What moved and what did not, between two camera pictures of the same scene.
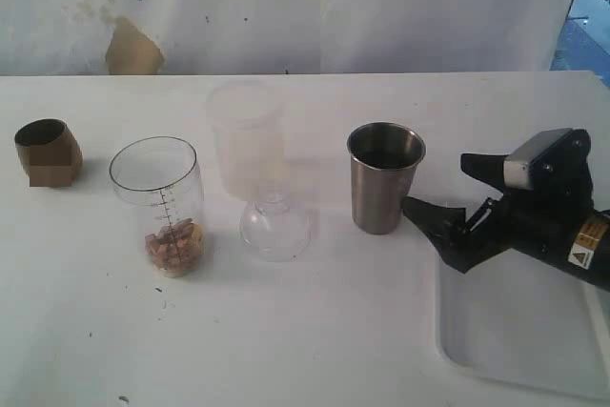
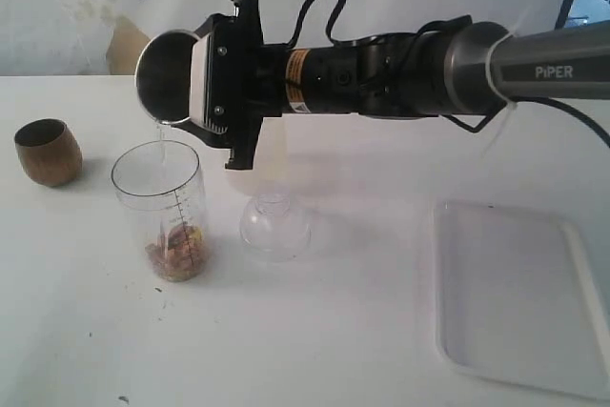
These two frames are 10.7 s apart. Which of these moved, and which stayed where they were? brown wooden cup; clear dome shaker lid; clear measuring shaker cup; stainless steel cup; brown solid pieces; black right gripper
Moved: black right gripper; stainless steel cup
Stayed: clear measuring shaker cup; brown solid pieces; brown wooden cup; clear dome shaker lid
